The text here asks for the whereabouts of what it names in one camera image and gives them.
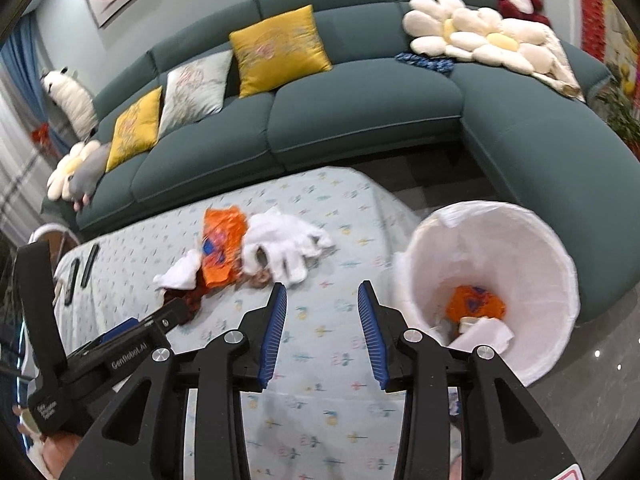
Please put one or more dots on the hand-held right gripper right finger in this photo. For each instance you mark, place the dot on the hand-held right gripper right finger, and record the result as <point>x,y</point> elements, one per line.
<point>372,340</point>

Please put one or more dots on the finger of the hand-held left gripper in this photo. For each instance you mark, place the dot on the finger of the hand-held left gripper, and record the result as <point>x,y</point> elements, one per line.
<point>172,315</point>
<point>122,331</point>

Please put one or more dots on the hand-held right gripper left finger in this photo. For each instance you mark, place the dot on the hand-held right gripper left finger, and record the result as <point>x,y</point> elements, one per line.
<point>272,330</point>

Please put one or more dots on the dark red wrapper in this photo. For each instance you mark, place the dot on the dark red wrapper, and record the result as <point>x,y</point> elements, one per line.
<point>192,297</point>

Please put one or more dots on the orange plastic bag red print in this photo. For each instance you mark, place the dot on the orange plastic bag red print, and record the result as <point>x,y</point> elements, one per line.
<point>472,302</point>

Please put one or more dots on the white paper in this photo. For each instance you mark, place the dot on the white paper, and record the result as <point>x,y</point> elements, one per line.
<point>487,337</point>

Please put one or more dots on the trash bin with white liner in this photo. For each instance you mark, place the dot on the trash bin with white liner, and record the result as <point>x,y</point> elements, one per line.
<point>525,260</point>

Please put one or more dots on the white tissue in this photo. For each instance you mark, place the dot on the white tissue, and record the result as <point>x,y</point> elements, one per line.
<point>177,276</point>

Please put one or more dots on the brown furry toy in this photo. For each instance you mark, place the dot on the brown furry toy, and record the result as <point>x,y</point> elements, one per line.
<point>257,277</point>

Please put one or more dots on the floral light blue tablecloth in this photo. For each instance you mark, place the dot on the floral light blue tablecloth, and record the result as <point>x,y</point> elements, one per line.
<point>320,280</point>

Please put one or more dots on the black remote control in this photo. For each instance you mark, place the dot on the black remote control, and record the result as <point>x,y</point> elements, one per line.
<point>90,265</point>
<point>72,280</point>

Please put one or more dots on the orange plastic bag blue print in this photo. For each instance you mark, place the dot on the orange plastic bag blue print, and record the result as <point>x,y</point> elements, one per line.
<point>222,255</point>

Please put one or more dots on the white glove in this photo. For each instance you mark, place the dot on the white glove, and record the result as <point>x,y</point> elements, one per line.
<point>285,245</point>

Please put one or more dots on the grey plush toy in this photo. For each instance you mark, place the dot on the grey plush toy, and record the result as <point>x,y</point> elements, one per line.
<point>90,175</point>

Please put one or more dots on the small yellow embroidered cushion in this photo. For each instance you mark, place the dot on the small yellow embroidered cushion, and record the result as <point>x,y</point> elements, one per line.
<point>132,127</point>

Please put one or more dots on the red hanging ornament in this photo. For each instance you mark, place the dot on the red hanging ornament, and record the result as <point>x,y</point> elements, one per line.
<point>40,133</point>

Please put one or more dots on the grey embroidered cushion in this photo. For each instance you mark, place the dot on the grey embroidered cushion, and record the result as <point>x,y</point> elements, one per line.
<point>195,90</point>

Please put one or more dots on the teal sofa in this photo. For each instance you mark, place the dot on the teal sofa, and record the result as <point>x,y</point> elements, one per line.
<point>360,110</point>

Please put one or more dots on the long white plush toy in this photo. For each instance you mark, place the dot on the long white plush toy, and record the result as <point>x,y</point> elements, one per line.
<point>72,100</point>

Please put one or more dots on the large yellow embroidered cushion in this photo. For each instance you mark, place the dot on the large yellow embroidered cushion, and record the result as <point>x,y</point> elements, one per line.
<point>280,50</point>

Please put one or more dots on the blue knitted item on sofa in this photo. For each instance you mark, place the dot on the blue knitted item on sofa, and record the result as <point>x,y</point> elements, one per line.
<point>425,63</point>

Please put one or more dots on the blue curtain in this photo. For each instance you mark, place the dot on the blue curtain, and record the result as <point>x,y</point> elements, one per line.
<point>22,65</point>

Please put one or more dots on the green potted plant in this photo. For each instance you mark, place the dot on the green potted plant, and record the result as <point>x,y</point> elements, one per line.
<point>625,120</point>

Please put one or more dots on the red wall decoration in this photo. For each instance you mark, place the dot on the red wall decoration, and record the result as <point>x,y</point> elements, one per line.
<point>595,5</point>

